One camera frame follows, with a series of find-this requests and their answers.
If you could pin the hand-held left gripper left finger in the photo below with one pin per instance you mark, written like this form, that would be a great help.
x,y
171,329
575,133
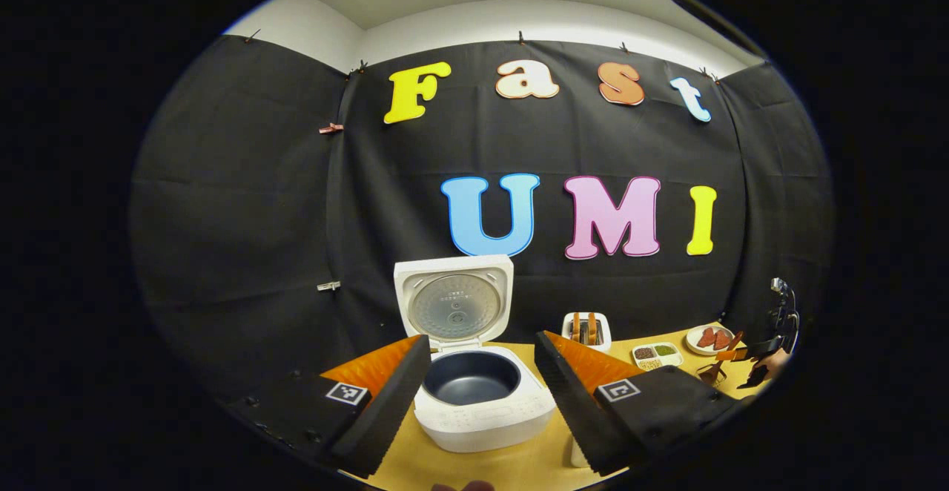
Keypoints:
x,y
385,417

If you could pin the white round plate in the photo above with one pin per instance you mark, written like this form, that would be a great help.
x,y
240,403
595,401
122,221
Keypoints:
x,y
691,343

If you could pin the white cloth clip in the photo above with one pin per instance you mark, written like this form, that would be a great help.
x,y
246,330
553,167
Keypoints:
x,y
329,285

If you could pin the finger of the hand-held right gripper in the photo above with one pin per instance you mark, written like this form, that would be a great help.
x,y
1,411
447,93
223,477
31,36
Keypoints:
x,y
755,376
760,347

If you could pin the brown wooden spoon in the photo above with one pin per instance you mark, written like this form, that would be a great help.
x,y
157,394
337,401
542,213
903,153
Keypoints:
x,y
734,340

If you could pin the black backdrop cloth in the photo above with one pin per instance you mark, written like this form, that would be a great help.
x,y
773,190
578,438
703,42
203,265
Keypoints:
x,y
237,216

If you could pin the red meat piece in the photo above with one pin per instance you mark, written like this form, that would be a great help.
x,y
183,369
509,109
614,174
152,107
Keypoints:
x,y
721,340
706,338

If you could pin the white toaster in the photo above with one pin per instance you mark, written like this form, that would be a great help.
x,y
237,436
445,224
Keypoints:
x,y
586,346

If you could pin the toasted bread slice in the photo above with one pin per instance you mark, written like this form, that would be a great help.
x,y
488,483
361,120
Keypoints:
x,y
592,328
574,328

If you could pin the white divided dish of beans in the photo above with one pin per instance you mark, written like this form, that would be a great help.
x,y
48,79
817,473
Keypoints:
x,y
656,356

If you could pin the pink cloth clip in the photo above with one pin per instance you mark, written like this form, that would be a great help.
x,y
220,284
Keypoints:
x,y
331,128

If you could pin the white rice cooker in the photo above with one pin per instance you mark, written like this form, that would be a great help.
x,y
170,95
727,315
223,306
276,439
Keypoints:
x,y
482,420

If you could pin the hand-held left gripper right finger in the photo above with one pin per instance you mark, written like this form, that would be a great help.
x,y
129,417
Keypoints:
x,y
571,417

